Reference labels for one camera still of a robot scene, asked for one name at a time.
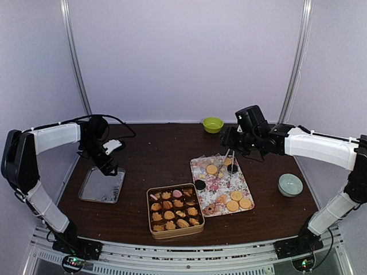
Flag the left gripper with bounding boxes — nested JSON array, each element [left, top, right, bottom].
[[79, 138, 118, 175]]

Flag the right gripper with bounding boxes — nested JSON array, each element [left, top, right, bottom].
[[218, 127, 260, 155]]

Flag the steel kitchen tongs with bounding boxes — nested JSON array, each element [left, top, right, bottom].
[[216, 148, 235, 177]]

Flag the silver tin lid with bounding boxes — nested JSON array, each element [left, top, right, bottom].
[[78, 167, 126, 204]]

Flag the flower shaped cookie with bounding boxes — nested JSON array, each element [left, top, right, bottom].
[[162, 192, 171, 200]]

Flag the orange sandwich cookie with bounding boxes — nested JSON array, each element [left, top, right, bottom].
[[162, 201, 173, 210]]

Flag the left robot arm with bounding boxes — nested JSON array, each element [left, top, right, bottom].
[[1, 115, 125, 254]]

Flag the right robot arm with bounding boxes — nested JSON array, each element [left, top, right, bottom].
[[220, 105, 366, 253]]

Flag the green plastic bowl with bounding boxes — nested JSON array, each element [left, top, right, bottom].
[[202, 117, 224, 133]]

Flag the black sandwich cookie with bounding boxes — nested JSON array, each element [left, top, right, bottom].
[[194, 180, 206, 190], [227, 164, 238, 174]]

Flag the floral cookie tray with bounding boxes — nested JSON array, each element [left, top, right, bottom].
[[190, 154, 255, 218]]

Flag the round golden biscuit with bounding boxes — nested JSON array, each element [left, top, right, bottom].
[[239, 198, 252, 209], [226, 200, 239, 212]]

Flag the pale ceramic bowl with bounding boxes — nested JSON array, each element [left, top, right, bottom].
[[278, 174, 303, 198]]

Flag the gold cookie tin box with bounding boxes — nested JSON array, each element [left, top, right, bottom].
[[146, 183, 205, 239]]

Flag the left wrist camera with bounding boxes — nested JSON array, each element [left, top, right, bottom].
[[103, 139, 126, 155]]

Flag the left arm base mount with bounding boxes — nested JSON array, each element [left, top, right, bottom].
[[52, 239, 103, 274]]

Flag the right aluminium frame post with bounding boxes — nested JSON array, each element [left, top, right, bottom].
[[278, 0, 314, 123]]

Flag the aluminium frame post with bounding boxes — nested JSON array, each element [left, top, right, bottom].
[[60, 0, 92, 115], [278, 0, 314, 123]]

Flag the front aluminium rail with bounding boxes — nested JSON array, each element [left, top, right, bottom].
[[20, 227, 355, 274]]

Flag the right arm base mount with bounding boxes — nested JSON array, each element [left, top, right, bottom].
[[274, 237, 324, 273]]

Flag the left aluminium frame post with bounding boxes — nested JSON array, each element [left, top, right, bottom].
[[60, 0, 92, 115]]

